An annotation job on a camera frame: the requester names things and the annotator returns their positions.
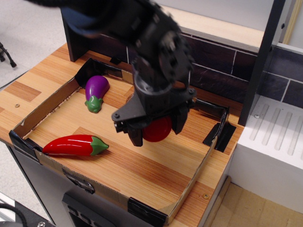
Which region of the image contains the red-lidded spice bottle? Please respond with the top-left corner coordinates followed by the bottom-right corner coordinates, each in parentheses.
top-left (125, 94), bottom-right (173, 143)

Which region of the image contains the dark vertical post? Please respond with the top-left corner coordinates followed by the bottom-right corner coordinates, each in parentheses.
top-left (238, 0), bottom-right (286, 126)

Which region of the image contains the red toy chili pepper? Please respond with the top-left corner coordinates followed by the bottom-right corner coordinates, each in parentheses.
top-left (42, 134), bottom-right (109, 156)

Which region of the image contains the cardboard fence with black tape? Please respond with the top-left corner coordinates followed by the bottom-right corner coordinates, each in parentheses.
top-left (1, 56), bottom-right (241, 227)

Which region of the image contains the purple toy eggplant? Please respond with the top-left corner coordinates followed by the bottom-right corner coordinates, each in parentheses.
top-left (85, 75), bottom-right (110, 113)

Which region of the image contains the dark left side panel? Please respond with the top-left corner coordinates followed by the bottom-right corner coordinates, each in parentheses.
top-left (61, 8), bottom-right (89, 62)

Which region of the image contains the white ridged sink drainboard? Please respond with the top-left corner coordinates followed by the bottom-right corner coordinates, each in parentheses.
top-left (237, 95), bottom-right (303, 171)

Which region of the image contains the light wooden shelf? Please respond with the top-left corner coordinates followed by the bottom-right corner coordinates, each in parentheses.
top-left (162, 5), bottom-right (264, 53)

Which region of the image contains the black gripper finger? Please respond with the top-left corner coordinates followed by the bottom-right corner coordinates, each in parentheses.
top-left (127, 122), bottom-right (143, 147)
top-left (170, 106), bottom-right (188, 134)

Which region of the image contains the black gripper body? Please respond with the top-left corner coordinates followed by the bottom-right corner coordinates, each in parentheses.
top-left (112, 57), bottom-right (196, 132)

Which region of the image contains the black oven control panel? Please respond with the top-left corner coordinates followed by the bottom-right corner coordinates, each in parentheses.
top-left (62, 192), bottom-right (104, 227)

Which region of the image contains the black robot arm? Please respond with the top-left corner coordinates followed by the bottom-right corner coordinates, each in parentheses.
top-left (36, 0), bottom-right (196, 147)

